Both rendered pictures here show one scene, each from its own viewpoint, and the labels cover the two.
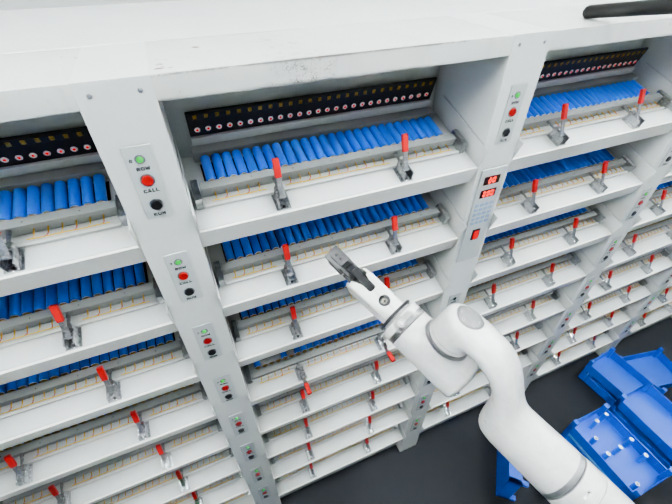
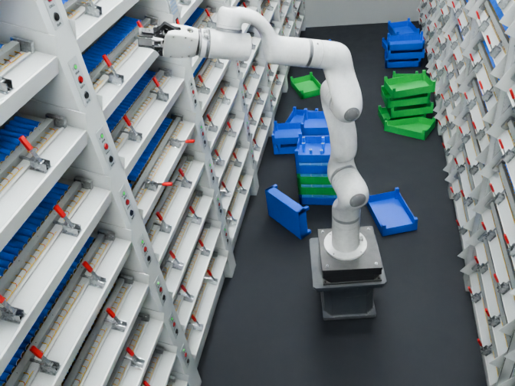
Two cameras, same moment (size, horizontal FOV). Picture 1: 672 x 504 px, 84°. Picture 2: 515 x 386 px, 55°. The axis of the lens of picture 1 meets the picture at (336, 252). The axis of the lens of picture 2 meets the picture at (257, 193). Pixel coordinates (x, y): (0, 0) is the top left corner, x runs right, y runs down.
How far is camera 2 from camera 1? 110 cm
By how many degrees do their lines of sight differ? 38
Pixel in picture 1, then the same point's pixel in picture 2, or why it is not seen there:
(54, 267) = (27, 80)
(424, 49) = not seen: outside the picture
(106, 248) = (41, 63)
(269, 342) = (128, 152)
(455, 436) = (250, 239)
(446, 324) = (225, 13)
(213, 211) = not seen: hidden behind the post
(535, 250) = not seen: hidden behind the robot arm
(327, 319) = (144, 124)
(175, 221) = (65, 31)
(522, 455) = (291, 49)
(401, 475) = (247, 285)
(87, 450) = (74, 322)
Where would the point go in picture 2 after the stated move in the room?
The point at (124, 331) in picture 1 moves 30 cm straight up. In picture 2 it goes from (65, 148) to (11, 27)
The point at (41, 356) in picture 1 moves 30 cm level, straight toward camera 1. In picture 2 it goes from (34, 184) to (165, 145)
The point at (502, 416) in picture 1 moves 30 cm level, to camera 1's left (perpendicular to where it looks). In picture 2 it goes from (273, 37) to (214, 80)
